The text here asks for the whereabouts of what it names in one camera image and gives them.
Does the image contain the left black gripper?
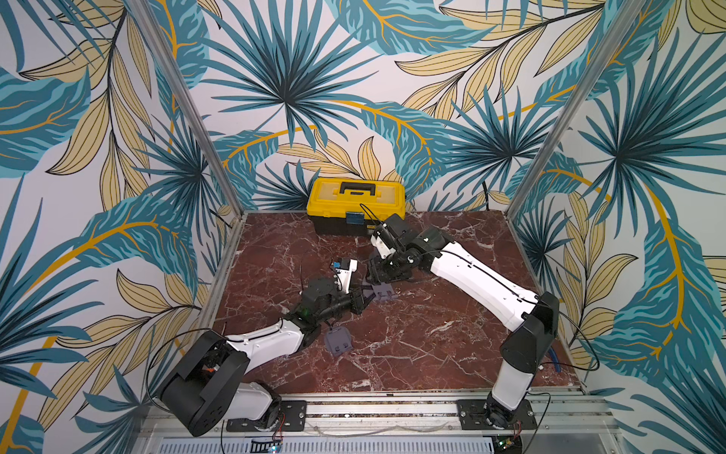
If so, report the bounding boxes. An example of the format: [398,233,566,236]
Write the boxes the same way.
[316,284,380,323]

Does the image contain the lavender stand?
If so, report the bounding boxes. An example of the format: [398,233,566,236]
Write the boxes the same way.
[362,283,397,303]
[324,327,354,358]

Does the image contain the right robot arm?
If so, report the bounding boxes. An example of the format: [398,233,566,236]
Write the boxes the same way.
[367,214,560,429]

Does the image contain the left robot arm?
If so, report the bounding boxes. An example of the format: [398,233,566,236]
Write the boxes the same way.
[154,278,374,437]

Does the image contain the yellow black toolbox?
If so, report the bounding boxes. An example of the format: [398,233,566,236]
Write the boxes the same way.
[306,178,406,236]

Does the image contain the white perforated vent panel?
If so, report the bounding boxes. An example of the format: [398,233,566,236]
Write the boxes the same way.
[145,436,495,453]

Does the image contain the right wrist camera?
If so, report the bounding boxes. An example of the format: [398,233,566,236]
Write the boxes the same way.
[371,225,397,259]

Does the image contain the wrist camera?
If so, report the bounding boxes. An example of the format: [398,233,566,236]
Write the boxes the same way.
[371,225,397,259]
[332,258,358,294]

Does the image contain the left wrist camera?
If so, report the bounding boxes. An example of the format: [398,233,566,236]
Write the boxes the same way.
[332,258,358,294]

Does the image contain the aluminium front rail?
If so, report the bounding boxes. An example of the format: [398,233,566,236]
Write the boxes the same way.
[141,393,616,438]

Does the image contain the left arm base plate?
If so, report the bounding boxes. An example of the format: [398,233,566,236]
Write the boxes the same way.
[225,400,307,433]

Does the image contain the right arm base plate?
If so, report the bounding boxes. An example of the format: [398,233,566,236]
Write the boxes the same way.
[456,399,537,431]

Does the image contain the blue handled pliers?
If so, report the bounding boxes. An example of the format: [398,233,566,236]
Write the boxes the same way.
[548,347,563,373]

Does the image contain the right aluminium frame post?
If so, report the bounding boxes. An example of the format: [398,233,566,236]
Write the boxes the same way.
[505,0,646,221]

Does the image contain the aluminium frame post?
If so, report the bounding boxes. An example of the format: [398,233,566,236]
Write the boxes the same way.
[127,0,244,219]
[505,0,646,221]

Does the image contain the left aluminium frame post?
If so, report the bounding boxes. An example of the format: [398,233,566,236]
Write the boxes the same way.
[127,0,244,219]

